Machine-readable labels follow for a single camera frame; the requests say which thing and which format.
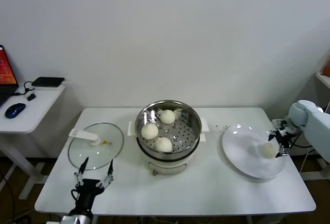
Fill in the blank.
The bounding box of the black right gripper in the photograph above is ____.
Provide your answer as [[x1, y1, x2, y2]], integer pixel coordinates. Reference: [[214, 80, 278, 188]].
[[268, 128, 294, 158]]

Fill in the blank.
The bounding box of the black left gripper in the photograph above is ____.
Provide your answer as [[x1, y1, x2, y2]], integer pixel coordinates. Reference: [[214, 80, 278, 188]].
[[69, 156, 115, 213]]

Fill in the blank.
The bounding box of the white steamed baozi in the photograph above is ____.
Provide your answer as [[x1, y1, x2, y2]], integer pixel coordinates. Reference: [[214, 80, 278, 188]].
[[258, 142, 275, 159], [141, 123, 159, 140], [160, 109, 176, 125], [154, 136, 173, 153]]

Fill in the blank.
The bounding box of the stainless steel steamer basket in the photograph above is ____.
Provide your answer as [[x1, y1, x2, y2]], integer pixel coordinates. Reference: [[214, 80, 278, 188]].
[[135, 100, 203, 157]]

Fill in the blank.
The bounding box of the white round plate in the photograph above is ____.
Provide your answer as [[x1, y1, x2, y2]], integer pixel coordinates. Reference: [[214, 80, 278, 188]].
[[221, 123, 287, 180]]

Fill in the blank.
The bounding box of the white electric cooker pot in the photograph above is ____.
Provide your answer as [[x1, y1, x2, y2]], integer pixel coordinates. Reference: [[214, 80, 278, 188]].
[[127, 117, 210, 176]]

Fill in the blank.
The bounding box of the white shelf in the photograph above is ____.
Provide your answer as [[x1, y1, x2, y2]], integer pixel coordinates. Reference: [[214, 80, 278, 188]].
[[315, 71, 330, 90]]

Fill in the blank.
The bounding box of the white side desk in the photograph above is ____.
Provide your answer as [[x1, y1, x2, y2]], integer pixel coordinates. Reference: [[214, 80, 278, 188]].
[[0, 84, 68, 200]]

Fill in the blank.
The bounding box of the orange object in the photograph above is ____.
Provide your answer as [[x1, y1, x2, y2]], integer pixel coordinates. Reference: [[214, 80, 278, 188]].
[[322, 56, 330, 78]]

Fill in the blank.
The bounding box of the flat black box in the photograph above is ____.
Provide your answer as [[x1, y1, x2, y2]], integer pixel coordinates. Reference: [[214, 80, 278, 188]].
[[31, 77, 65, 88]]

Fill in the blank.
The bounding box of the blue computer mouse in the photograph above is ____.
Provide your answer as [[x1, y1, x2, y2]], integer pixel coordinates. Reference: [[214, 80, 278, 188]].
[[4, 103, 27, 119]]

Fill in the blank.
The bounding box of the laptop with red screen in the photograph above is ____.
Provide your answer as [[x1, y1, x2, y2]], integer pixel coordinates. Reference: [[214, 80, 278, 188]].
[[0, 44, 20, 107]]

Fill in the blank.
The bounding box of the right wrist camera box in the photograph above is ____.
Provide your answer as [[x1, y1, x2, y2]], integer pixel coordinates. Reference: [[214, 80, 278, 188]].
[[271, 119, 291, 132]]

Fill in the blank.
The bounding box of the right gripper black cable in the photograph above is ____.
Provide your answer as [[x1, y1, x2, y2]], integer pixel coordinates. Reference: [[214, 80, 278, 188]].
[[291, 131, 313, 149]]

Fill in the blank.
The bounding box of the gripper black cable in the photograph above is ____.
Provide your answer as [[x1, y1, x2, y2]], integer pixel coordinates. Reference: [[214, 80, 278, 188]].
[[70, 188, 81, 202], [291, 131, 313, 149]]

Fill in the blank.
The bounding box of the long white cable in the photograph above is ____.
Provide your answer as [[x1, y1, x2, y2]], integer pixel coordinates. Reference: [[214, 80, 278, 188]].
[[300, 151, 310, 173]]

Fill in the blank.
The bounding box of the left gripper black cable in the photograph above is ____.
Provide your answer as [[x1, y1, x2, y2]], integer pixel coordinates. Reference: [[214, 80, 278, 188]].
[[70, 188, 81, 202]]

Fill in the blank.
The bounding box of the glass lid with white handle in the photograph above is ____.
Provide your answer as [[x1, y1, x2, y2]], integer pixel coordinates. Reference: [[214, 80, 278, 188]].
[[67, 122, 125, 171]]

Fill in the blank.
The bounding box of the black floor cable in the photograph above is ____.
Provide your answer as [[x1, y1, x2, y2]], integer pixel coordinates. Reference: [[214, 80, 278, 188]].
[[0, 169, 15, 224]]

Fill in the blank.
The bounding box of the black desk cable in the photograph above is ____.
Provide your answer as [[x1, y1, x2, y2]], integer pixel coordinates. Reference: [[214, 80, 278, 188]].
[[14, 81, 36, 97]]

